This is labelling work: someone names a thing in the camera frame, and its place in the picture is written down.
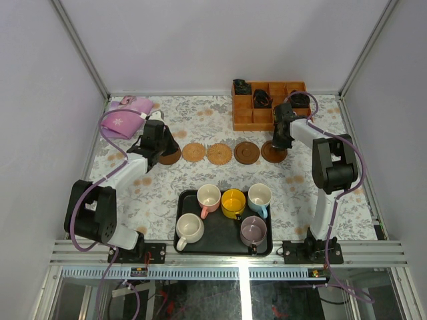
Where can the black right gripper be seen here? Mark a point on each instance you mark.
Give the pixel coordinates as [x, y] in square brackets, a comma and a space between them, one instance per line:
[277, 143]

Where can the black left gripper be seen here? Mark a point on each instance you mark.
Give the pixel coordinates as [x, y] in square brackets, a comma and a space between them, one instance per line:
[167, 144]

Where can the woven rattan coaster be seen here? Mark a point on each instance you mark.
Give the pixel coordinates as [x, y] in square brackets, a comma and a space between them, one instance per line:
[219, 154]
[193, 152]

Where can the dark brown wooden coaster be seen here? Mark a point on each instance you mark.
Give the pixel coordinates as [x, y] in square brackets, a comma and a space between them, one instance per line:
[246, 153]

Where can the light blue ceramic cup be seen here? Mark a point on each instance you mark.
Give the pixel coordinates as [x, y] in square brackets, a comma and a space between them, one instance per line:
[259, 198]

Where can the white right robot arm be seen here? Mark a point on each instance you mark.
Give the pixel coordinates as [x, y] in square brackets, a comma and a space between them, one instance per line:
[334, 164]

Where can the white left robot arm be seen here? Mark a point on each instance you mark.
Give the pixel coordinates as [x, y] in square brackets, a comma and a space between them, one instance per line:
[91, 216]

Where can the pink ceramic cup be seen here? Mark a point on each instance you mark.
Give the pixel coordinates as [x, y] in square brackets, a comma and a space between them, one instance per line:
[208, 197]

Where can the cream white ceramic cup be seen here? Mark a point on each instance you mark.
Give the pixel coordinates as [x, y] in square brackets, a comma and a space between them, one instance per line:
[189, 229]

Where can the yellow ceramic cup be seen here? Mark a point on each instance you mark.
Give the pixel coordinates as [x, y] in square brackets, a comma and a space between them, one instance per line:
[233, 203]

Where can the purple ceramic cup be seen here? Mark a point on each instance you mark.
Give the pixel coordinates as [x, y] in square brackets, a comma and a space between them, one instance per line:
[253, 232]

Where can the rolled dark sock right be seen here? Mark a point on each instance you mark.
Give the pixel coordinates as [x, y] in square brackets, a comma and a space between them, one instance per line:
[299, 100]

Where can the rolled dark sock with orange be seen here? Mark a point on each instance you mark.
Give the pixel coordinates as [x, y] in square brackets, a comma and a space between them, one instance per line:
[261, 99]

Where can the orange wooden divider box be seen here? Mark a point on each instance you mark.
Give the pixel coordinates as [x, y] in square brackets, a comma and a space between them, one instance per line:
[246, 118]

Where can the pink folded cloth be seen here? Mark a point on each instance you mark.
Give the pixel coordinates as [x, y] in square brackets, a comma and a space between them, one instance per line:
[124, 124]

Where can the rolled dark sock top-left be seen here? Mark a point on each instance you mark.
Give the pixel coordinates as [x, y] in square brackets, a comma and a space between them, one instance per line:
[241, 87]

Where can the black plastic tray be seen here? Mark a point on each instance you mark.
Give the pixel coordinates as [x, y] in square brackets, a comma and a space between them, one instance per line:
[221, 235]

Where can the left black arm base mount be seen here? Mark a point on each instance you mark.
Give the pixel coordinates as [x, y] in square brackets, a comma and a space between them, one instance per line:
[140, 251]

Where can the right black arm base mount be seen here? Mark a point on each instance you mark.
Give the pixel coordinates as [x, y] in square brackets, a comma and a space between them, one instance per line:
[312, 252]

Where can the blue slotted cable duct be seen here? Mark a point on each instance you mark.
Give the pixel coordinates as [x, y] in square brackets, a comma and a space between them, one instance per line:
[192, 273]

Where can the aluminium front rail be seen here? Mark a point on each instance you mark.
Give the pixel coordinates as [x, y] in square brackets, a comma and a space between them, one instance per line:
[377, 253]

